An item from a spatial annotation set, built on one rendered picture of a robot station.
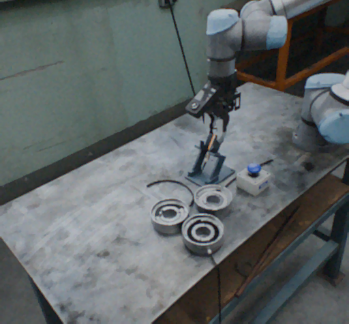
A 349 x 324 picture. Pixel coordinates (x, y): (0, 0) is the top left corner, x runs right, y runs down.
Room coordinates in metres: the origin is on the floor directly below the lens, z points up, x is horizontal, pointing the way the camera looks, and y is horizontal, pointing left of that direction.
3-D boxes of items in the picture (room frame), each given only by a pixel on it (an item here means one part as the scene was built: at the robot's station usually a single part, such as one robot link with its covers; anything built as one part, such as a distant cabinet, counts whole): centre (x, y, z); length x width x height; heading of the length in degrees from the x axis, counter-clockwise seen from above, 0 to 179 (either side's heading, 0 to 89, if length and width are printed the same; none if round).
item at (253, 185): (0.86, -0.23, 0.82); 0.08 x 0.07 x 0.05; 129
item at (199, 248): (0.66, -0.06, 0.82); 0.10 x 0.10 x 0.04
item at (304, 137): (1.07, -0.49, 0.85); 0.15 x 0.15 x 0.10
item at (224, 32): (0.97, -0.15, 1.22); 0.09 x 0.08 x 0.11; 85
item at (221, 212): (0.78, -0.10, 0.82); 0.10 x 0.10 x 0.04
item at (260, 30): (0.97, -0.25, 1.22); 0.11 x 0.11 x 0.08; 85
